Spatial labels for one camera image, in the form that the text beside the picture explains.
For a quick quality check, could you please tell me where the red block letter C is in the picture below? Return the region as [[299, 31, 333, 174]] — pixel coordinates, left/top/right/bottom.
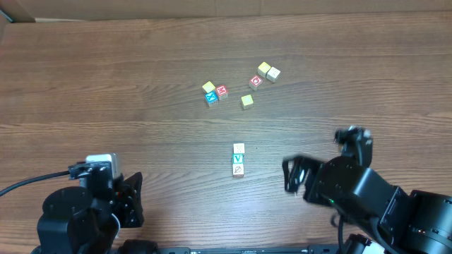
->
[[249, 75, 263, 91]]

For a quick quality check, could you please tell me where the yellow block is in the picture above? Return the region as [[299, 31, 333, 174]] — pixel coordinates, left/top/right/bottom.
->
[[241, 95, 254, 109], [257, 61, 271, 78]]

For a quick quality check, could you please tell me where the red block letter M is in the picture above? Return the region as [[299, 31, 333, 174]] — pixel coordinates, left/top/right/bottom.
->
[[215, 85, 229, 100]]

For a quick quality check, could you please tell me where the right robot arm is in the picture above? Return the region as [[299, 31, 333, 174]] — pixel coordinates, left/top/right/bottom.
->
[[282, 126, 451, 253]]

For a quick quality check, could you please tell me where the wooden block leaf picture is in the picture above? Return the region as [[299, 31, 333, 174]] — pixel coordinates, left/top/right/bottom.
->
[[232, 164, 244, 177]]

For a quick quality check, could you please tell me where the yellow block letter G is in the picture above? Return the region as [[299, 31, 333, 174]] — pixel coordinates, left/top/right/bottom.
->
[[202, 81, 216, 94]]

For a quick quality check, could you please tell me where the blue block letter X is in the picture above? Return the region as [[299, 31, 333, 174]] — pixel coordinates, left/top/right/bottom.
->
[[205, 91, 218, 107]]

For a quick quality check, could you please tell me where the yellow block far right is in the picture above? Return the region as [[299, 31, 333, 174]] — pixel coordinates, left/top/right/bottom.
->
[[257, 61, 271, 78]]

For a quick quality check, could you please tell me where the yellow block centre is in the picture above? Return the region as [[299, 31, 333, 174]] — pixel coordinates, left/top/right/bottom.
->
[[241, 95, 254, 109]]

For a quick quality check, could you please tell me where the wooden block letter W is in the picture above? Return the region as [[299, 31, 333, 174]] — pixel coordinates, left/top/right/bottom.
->
[[233, 143, 245, 154]]

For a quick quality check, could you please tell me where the plain wooden block far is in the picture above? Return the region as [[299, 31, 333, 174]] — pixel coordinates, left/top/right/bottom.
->
[[266, 67, 281, 83]]

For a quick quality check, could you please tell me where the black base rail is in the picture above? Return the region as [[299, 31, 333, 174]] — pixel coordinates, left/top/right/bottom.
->
[[153, 244, 340, 254]]

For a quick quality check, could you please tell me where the green block letter V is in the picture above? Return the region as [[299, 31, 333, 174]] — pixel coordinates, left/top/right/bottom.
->
[[232, 154, 244, 164]]

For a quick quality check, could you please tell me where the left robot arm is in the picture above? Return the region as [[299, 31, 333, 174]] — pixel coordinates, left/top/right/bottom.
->
[[34, 153, 144, 254]]

